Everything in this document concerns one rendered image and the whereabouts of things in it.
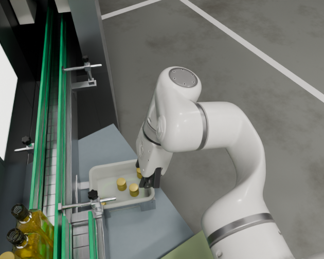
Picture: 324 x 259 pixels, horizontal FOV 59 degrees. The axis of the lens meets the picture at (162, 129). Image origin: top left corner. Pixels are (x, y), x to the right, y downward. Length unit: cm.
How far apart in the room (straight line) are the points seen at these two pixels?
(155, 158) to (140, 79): 215
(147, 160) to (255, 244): 29
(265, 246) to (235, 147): 17
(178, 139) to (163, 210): 72
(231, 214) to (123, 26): 313
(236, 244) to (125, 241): 76
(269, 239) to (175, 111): 20
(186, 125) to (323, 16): 364
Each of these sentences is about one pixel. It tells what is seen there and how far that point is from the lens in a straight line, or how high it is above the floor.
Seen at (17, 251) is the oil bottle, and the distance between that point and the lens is 78.
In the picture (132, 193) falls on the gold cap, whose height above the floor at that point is 80.
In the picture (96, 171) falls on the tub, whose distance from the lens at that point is 113.
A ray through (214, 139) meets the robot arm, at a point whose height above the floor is 143.
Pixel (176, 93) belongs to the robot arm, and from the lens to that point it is 44.
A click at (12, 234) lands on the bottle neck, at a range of 75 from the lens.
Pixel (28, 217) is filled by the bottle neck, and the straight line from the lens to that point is 78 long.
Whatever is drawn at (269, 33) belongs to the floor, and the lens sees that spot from 344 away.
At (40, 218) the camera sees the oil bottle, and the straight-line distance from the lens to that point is 81.
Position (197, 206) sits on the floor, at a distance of 194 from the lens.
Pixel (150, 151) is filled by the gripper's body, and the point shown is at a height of 132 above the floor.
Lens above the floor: 177
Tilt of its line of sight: 51 degrees down
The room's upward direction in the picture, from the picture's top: straight up
